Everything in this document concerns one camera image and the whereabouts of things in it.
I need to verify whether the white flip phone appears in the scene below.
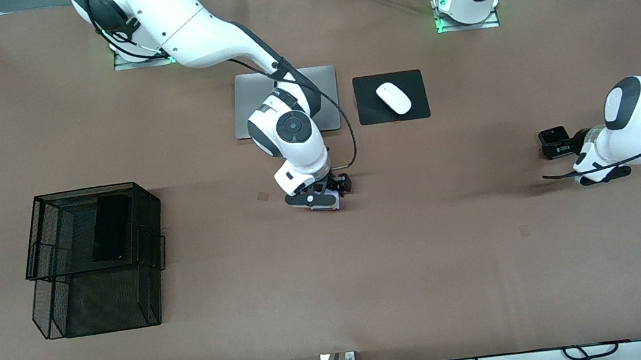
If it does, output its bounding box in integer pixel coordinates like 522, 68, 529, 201
309, 190, 342, 214

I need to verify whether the black flip phone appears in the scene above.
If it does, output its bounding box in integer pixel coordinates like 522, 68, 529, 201
538, 125, 573, 161

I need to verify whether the silver closed laptop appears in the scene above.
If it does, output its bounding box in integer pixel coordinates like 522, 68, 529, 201
228, 62, 344, 144

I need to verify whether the white computer mouse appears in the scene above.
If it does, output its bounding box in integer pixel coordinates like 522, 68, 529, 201
375, 79, 414, 118

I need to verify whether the black mouse pad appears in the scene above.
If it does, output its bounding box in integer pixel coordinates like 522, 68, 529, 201
352, 68, 432, 128

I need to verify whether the black mesh two-tier tray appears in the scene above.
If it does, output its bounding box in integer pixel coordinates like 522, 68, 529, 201
15, 178, 178, 343

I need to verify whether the black floor cable loop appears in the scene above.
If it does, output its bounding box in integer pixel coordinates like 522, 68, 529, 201
562, 340, 620, 360

